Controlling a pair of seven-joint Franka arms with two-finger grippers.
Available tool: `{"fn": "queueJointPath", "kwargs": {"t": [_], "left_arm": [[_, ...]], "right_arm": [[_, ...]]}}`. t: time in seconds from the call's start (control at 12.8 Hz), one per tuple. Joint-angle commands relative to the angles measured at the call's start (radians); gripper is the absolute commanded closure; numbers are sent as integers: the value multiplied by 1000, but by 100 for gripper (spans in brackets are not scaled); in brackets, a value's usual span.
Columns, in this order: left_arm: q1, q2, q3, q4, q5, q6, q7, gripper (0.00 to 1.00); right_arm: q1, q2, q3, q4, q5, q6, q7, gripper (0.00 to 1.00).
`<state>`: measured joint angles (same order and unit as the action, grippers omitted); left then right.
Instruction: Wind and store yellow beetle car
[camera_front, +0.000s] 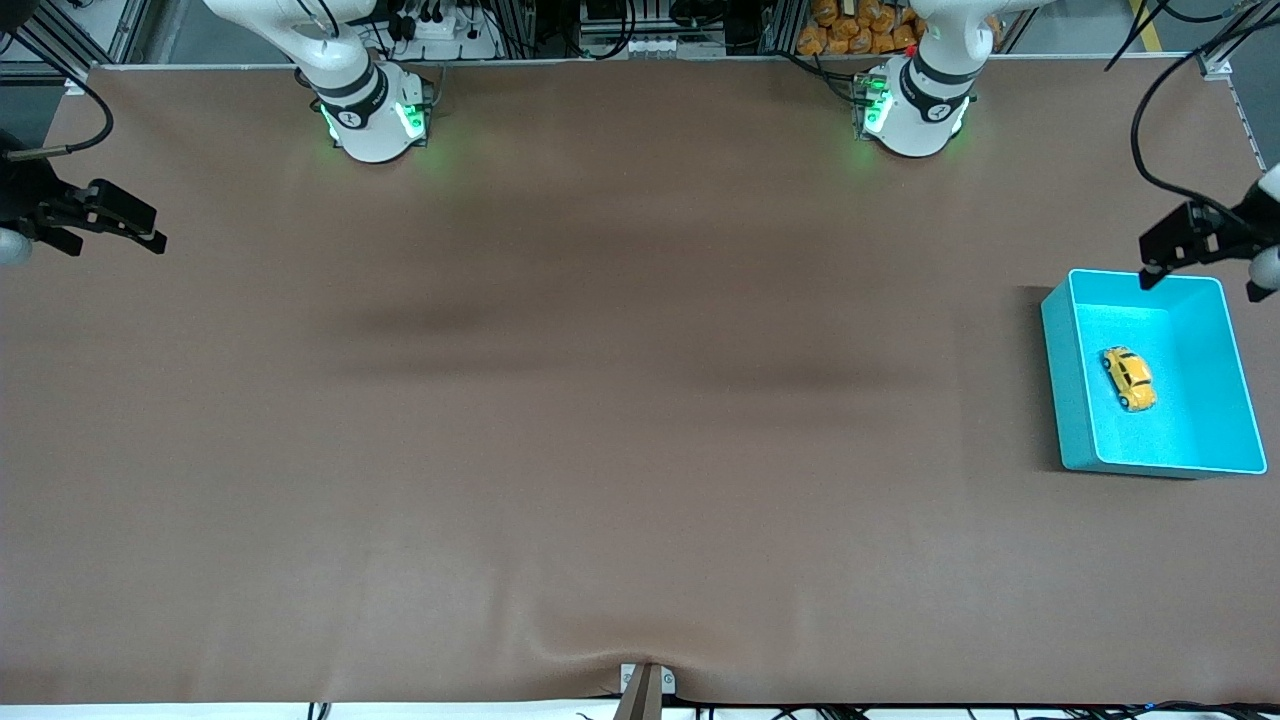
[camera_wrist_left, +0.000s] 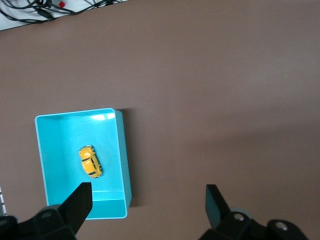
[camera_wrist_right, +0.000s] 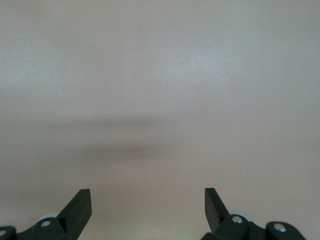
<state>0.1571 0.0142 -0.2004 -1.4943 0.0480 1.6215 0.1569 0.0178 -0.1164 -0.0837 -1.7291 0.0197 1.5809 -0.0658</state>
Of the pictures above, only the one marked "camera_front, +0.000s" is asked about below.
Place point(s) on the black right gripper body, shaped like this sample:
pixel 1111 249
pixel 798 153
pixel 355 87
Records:
pixel 30 195

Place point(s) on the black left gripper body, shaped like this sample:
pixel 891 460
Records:
pixel 1227 231

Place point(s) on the yellow beetle toy car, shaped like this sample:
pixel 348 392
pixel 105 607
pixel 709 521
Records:
pixel 1130 378

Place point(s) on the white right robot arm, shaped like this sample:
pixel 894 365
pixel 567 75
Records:
pixel 370 130

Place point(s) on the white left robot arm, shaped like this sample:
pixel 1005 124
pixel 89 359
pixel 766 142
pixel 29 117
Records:
pixel 920 120

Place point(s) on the cyan plastic bin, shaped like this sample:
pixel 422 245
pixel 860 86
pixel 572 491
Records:
pixel 1205 410

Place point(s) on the white power strip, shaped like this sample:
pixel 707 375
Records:
pixel 462 45

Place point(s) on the pile of orange items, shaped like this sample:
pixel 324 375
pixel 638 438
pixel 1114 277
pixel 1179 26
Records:
pixel 850 30

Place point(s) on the brown table mat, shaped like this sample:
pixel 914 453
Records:
pixel 640 400

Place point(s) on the background electronics rack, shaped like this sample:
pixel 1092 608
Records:
pixel 650 45

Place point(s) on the brown wooden bar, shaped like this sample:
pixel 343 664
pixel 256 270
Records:
pixel 640 702

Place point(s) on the metal clamp bracket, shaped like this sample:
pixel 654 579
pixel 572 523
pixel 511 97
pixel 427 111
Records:
pixel 669 683

